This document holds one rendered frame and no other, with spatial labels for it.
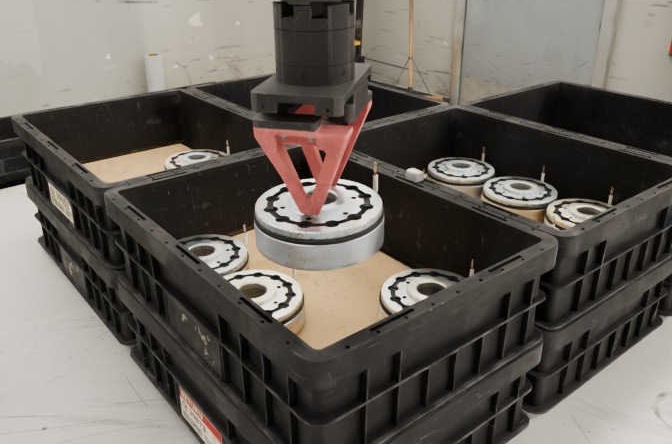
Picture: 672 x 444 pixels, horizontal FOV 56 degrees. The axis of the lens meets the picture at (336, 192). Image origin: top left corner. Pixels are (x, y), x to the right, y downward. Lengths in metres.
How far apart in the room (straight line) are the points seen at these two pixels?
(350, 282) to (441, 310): 0.23
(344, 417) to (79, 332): 0.51
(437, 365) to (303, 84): 0.27
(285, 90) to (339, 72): 0.04
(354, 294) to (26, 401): 0.40
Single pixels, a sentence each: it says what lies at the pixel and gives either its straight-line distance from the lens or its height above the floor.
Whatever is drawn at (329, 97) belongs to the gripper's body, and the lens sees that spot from 0.41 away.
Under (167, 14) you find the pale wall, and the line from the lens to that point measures 4.25.
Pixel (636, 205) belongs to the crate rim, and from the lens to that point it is 0.74.
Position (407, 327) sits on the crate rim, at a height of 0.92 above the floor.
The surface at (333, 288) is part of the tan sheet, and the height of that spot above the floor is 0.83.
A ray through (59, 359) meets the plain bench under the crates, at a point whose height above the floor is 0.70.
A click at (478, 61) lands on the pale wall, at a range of 4.35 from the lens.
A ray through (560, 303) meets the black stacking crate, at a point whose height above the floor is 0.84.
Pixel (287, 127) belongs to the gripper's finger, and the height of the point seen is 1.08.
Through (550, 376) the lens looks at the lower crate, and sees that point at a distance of 0.74.
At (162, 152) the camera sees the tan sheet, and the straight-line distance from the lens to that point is 1.18.
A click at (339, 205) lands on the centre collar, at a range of 0.48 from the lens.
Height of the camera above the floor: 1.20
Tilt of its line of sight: 23 degrees down
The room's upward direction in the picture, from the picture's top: straight up
